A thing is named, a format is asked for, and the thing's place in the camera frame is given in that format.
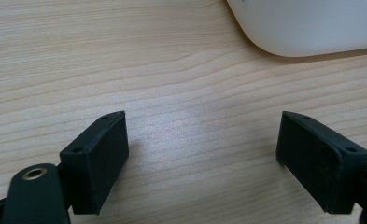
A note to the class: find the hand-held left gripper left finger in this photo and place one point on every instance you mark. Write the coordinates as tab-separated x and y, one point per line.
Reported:
97	161

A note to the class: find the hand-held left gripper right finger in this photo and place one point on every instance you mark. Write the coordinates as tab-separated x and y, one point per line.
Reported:
321	161

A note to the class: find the white plastic bin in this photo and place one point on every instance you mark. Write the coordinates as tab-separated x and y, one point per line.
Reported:
312	25

